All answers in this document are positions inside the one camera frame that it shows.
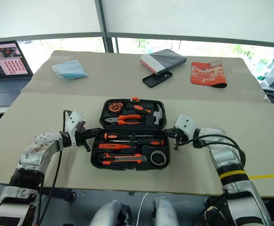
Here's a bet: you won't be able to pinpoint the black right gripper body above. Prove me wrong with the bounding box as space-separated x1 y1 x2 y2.
173 128 186 150

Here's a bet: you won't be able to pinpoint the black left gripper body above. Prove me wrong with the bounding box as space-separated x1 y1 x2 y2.
76 128 92 153

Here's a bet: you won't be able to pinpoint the black orange handle screwdriver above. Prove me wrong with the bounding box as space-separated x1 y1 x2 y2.
108 138 165 148
103 132 142 140

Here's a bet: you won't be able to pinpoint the orange voltage tester pen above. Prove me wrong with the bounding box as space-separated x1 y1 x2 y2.
98 143 133 150

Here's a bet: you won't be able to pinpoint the black electrical tape roll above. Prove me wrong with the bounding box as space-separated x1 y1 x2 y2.
150 150 167 166

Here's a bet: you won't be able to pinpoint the orange black utility knife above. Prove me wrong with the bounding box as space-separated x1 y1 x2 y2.
99 152 148 166

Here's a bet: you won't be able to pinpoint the black tool case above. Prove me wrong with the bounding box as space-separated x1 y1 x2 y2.
90 97 170 172

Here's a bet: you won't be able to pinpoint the orange black claw hammer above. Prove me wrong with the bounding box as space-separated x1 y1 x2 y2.
125 103 165 126

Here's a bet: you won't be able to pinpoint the orange black tape measure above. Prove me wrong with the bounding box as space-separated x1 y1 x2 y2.
108 103 123 113

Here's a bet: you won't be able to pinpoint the black smartphone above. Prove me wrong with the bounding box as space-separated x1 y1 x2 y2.
142 70 173 89

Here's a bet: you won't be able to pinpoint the blue face mask pack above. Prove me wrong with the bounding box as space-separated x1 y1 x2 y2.
51 59 89 80

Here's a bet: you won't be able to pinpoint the orange printed pouch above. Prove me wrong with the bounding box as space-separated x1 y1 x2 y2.
190 60 228 89

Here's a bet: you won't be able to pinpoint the grey folded cloth package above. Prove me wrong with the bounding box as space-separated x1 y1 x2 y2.
139 48 188 75

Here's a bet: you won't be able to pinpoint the silver right robot leg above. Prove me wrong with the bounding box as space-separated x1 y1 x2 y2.
152 197 180 226

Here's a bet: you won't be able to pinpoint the silver robot leg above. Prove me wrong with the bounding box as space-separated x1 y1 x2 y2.
152 197 180 226
89 200 132 226

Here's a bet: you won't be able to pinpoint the silver left robot leg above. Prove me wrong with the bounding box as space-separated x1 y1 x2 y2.
89 200 132 226

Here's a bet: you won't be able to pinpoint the dark laptop computer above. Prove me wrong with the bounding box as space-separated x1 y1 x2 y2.
0 40 34 107

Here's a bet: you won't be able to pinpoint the yellow tape strip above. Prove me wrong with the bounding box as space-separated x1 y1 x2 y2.
249 173 274 180

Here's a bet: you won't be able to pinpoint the clear green plastic bottle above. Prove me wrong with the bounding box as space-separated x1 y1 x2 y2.
257 58 274 82

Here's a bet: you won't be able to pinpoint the wide white roller blind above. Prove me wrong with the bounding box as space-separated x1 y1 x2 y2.
102 0 274 44

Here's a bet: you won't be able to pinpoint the narrow white roller blind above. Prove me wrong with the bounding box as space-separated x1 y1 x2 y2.
0 0 102 40

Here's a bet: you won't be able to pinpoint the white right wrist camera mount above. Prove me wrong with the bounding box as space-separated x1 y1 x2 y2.
175 114 195 143

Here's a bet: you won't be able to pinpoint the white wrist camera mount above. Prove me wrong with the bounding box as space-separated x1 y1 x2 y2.
175 114 195 143
64 112 86 146

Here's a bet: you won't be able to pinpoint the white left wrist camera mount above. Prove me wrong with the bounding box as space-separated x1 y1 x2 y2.
64 112 86 146

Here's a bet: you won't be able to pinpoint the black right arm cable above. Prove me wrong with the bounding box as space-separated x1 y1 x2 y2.
178 134 247 171

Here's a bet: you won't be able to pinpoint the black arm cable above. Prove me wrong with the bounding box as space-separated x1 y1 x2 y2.
37 109 73 226
178 134 247 171

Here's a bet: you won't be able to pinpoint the orange handled pliers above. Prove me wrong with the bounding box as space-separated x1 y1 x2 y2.
105 114 144 126

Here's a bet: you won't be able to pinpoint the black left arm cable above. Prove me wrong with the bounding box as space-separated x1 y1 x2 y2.
37 109 73 226

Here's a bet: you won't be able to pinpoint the white floor cable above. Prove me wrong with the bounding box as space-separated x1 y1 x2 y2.
137 192 149 226

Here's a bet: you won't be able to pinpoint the grey window frame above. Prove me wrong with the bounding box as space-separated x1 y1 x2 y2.
0 0 274 51

